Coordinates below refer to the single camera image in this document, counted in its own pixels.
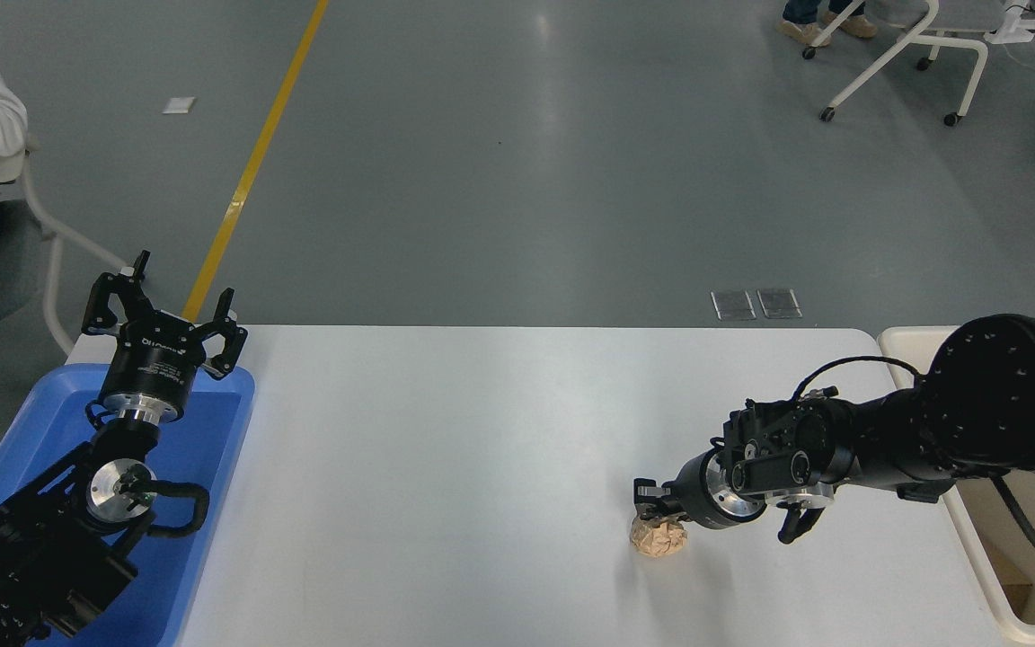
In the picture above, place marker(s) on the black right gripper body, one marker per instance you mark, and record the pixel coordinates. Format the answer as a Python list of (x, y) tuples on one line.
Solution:
[(695, 494)]

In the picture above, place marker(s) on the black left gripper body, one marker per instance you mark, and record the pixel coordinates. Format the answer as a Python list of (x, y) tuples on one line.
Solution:
[(154, 364)]

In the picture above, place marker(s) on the tan paper ball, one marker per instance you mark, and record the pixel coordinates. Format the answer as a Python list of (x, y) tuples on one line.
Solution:
[(659, 539)]

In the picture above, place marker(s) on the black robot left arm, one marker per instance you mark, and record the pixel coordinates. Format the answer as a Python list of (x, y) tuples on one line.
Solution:
[(41, 557)]

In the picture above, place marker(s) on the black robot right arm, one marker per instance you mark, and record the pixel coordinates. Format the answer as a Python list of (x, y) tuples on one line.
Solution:
[(994, 395)]

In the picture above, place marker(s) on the blue plastic tray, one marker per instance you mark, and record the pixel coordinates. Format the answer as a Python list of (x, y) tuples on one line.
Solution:
[(203, 431)]

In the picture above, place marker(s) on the yellow floor tape line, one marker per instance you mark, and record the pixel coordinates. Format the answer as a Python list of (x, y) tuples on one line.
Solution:
[(252, 166)]

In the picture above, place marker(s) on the grey floor outlet plate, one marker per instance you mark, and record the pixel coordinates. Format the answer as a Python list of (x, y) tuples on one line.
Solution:
[(779, 303), (734, 305)]

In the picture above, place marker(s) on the small white paper scrap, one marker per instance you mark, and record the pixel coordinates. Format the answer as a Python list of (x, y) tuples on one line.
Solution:
[(179, 105)]

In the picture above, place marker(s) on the white wheeled chair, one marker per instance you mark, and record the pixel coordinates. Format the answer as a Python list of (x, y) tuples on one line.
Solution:
[(881, 63)]

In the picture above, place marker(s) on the white stand foot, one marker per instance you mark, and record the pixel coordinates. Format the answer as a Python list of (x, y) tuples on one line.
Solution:
[(1016, 34)]

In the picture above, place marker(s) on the white frame chair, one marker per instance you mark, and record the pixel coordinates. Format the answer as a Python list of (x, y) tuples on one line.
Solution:
[(52, 270)]

